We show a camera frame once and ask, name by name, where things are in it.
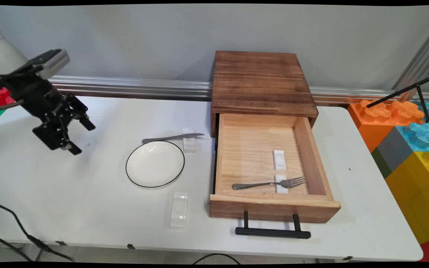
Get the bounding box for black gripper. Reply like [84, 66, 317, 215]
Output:
[0, 76, 96, 156]

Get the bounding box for silver table knife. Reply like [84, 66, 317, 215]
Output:
[142, 133, 206, 144]

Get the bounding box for white plate with black rim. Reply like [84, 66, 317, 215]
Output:
[125, 140, 185, 188]

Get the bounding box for dark wooden drawer cabinet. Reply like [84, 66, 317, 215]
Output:
[210, 51, 319, 138]

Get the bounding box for silver fork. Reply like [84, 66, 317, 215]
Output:
[232, 176, 306, 191]

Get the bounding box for large orange toy block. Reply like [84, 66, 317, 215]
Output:
[347, 99, 426, 153]

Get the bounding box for large dark green toy block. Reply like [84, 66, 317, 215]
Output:
[371, 148, 393, 179]

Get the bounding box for large grey toy block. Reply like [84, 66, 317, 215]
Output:
[376, 127, 415, 172]

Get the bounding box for black tripod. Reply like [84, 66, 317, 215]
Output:
[365, 71, 429, 130]

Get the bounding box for large yellow toy block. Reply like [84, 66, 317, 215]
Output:
[385, 149, 429, 258]

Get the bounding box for large blue toy block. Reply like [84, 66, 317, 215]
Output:
[396, 100, 429, 152]

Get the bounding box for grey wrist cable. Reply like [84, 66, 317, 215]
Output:
[0, 99, 25, 111]

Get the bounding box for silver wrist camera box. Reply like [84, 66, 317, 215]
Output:
[13, 48, 70, 80]

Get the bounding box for aluminium rail along wall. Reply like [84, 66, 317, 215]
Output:
[48, 75, 429, 107]

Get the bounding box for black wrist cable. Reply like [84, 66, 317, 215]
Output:
[0, 66, 44, 81]

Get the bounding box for black floor cable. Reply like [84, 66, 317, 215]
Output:
[192, 253, 241, 265]
[0, 198, 76, 262]
[0, 230, 33, 262]

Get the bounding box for black drawer handle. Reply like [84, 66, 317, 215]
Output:
[235, 211, 312, 239]

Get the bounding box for aluminium frame post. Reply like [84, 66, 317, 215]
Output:
[391, 18, 429, 102]

